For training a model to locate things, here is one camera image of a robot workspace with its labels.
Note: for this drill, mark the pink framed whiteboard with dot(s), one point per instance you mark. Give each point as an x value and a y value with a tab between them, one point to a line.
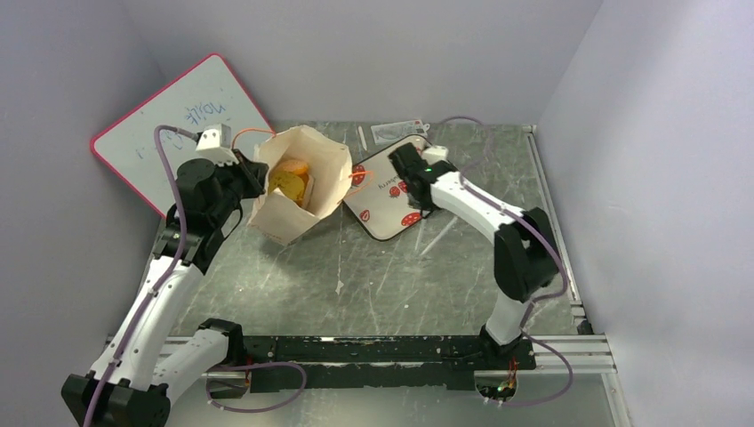
207	94

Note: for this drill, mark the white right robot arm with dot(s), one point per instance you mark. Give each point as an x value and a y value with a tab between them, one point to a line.
527	267

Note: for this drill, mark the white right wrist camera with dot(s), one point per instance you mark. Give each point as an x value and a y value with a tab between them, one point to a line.
433	154

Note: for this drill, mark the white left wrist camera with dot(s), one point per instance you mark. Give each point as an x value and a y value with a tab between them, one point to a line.
214	144

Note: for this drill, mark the orange fake bread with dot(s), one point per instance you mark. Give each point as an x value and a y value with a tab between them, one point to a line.
294	166

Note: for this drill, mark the yellow fake bread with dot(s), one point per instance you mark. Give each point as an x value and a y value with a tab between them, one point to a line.
290	185

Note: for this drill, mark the strawberry pattern tray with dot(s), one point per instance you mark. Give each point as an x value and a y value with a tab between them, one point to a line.
379	199

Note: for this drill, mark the aluminium frame rail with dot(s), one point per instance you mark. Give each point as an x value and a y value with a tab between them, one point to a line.
588	354

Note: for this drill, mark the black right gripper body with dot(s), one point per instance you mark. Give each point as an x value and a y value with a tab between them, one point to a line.
406	163

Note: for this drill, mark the white paper bag orange handles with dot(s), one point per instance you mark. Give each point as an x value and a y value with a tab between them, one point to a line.
309	176

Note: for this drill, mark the clear plastic package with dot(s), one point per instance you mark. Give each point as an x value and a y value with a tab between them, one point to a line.
384	134

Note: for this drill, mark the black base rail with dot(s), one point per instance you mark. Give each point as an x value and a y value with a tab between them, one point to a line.
317	362

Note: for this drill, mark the white pen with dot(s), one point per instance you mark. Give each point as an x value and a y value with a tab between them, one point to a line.
362	137

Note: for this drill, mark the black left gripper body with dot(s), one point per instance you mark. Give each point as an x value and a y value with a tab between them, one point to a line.
236	182

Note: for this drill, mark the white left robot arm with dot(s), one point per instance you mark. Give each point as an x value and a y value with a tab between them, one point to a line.
129	384

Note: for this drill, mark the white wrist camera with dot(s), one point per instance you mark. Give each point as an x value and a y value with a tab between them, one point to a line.
433	154
214	144

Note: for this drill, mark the metal tongs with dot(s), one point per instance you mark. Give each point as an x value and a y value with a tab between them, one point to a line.
426	241

